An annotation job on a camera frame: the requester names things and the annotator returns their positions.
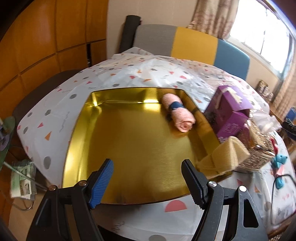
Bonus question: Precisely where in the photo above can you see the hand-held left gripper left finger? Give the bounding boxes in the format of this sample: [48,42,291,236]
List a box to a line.
[26,158,114,241]

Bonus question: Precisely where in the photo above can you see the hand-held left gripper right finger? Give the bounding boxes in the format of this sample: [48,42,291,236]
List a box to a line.
[181,159,270,241]

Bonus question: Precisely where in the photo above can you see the blue plush toy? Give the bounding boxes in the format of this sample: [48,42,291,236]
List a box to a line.
[270,154,288,189]

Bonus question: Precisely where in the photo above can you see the ornate gold tissue box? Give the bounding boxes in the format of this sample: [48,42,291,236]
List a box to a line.
[236,118,277,172]

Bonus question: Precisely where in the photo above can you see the beige towel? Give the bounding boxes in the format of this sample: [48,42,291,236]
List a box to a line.
[198,136,250,179]

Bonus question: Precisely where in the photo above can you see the gold metal tray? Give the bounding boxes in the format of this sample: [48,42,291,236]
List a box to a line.
[61,87,234,205]

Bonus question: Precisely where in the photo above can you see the pink towel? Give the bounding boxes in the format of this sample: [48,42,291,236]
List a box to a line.
[161,93,196,133]

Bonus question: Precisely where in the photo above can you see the clear plastic bag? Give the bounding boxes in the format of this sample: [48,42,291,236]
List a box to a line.
[250,109,282,135]

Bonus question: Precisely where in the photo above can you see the beige patterned curtain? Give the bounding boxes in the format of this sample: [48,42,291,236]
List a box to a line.
[275,70,296,112]
[186,0,266,40]

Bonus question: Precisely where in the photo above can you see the decorative tins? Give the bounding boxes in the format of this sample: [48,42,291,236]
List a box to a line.
[258,80,275,102]

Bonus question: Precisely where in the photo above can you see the purple cardboard box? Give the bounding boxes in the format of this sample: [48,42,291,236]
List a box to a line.
[203,85,253,142]

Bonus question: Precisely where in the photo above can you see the stack of papers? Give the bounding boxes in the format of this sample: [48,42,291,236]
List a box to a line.
[10,160,37,200]

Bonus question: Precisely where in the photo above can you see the patterned white tablecloth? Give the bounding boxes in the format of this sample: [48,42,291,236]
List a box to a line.
[17,46,296,241]

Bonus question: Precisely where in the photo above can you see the window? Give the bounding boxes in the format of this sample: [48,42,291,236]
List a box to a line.
[228,5,294,77]

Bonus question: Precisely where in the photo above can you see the multicolour chair back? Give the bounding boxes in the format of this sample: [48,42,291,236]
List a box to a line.
[134,24,251,80]

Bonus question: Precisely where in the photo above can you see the wooden cabinet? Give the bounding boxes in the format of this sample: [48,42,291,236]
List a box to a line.
[0,0,109,112]

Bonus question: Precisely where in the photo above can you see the dark rolled mat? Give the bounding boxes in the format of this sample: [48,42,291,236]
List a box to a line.
[119,15,141,54]

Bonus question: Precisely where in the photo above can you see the black cable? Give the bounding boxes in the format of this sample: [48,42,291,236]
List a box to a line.
[273,173,296,193]

